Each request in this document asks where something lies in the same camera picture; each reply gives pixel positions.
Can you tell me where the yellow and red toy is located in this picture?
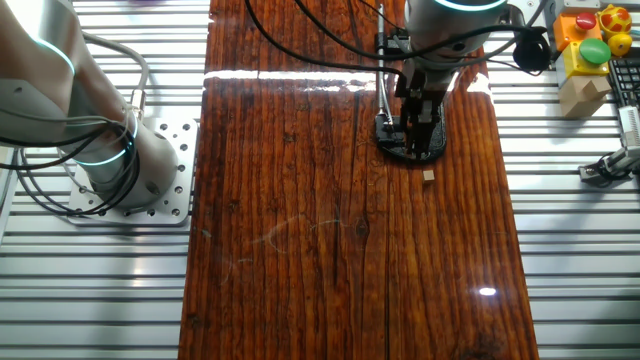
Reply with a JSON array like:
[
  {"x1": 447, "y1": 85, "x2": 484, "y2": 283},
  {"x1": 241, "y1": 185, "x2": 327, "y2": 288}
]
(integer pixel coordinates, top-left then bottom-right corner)
[{"x1": 597, "y1": 3, "x2": 634, "y2": 58}]

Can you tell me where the long black cable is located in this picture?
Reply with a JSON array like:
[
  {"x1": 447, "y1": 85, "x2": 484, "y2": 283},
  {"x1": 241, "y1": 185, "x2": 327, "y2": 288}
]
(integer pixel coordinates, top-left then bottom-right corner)
[{"x1": 243, "y1": 0, "x2": 407, "y2": 79}]

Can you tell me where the black keyboard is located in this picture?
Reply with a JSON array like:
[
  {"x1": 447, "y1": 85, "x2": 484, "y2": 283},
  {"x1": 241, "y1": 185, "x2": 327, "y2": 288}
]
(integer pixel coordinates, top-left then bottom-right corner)
[{"x1": 608, "y1": 58, "x2": 640, "y2": 109}]

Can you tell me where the silver metal device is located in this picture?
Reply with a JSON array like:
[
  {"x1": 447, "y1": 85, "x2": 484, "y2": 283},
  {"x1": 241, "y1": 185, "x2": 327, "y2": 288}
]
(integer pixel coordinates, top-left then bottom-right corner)
[{"x1": 578, "y1": 104, "x2": 640, "y2": 188}]

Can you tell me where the plain wooden block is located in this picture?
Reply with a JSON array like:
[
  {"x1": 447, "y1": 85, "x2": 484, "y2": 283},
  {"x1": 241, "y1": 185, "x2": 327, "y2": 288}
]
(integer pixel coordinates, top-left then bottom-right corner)
[{"x1": 558, "y1": 74, "x2": 613, "y2": 120}]

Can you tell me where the orange box red button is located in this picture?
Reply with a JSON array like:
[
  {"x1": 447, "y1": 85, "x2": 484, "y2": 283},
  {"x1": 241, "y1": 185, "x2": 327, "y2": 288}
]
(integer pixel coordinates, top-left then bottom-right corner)
[{"x1": 552, "y1": 12, "x2": 604, "y2": 52}]

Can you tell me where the black base cable bundle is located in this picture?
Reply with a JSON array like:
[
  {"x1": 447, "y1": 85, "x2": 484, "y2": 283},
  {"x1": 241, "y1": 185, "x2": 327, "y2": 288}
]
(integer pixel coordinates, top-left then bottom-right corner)
[{"x1": 0, "y1": 119, "x2": 142, "y2": 218}]

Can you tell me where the grey hose cable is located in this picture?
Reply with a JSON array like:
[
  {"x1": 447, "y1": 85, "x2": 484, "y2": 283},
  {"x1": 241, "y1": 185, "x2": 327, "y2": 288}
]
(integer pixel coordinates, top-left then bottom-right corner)
[{"x1": 81, "y1": 31, "x2": 151, "y2": 121}]

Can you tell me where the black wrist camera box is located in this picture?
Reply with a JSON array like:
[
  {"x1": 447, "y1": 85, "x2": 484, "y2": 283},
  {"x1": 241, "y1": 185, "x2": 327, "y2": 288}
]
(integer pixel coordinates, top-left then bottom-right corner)
[{"x1": 374, "y1": 32, "x2": 412, "y2": 57}]

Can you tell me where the black round cable holder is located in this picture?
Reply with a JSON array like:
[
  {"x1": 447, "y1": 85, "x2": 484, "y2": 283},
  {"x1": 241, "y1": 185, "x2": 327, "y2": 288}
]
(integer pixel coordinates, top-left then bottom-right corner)
[{"x1": 511, "y1": 27, "x2": 552, "y2": 72}]

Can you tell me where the wood-grain table mat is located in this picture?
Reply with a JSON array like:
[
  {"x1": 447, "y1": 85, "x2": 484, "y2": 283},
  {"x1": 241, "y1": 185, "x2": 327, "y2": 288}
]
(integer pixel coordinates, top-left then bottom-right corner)
[{"x1": 178, "y1": 0, "x2": 540, "y2": 360}]

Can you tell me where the black C-clamp with steel screw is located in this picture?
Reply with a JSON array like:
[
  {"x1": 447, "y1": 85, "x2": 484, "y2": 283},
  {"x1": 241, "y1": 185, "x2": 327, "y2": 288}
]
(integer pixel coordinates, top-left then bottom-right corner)
[{"x1": 374, "y1": 4, "x2": 448, "y2": 163}]

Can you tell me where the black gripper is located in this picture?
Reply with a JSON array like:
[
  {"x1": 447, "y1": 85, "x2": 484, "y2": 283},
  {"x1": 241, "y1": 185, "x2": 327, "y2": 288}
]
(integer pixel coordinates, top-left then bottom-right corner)
[{"x1": 394, "y1": 53, "x2": 447, "y2": 157}]

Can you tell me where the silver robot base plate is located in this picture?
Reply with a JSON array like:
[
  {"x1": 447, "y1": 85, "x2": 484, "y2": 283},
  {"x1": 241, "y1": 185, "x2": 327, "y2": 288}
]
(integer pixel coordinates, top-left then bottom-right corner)
[{"x1": 67, "y1": 118, "x2": 200, "y2": 227}]

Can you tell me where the yellow box green button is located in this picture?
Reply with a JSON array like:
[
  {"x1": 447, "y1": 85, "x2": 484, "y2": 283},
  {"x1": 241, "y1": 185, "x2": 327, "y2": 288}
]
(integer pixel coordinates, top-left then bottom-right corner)
[{"x1": 555, "y1": 38, "x2": 613, "y2": 87}]

